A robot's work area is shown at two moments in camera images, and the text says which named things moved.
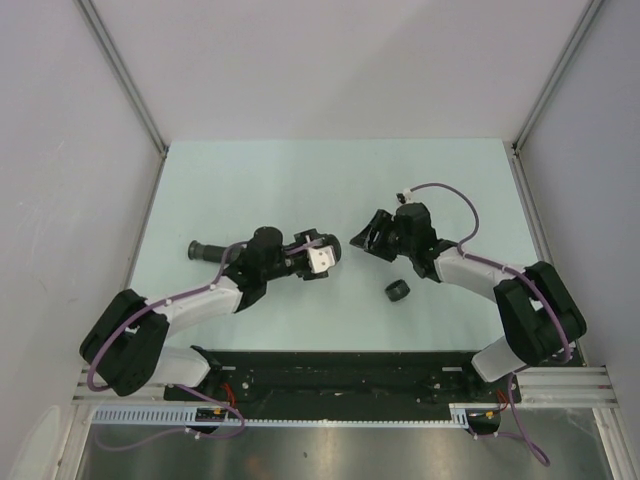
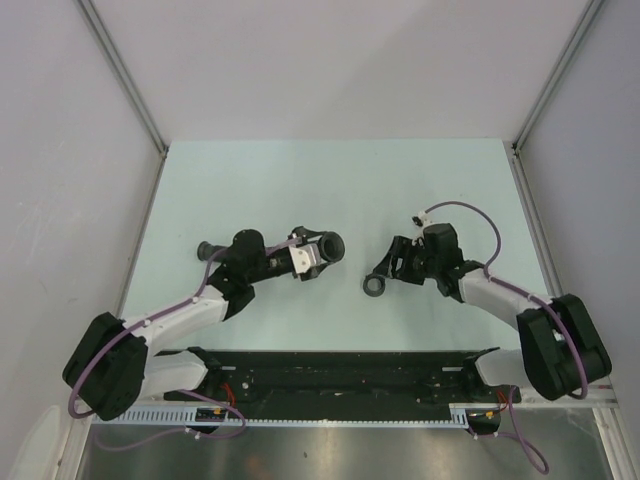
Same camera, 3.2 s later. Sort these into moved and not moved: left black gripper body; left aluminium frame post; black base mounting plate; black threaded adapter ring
Moved: black threaded adapter ring
Not moved: black base mounting plate; left black gripper body; left aluminium frame post
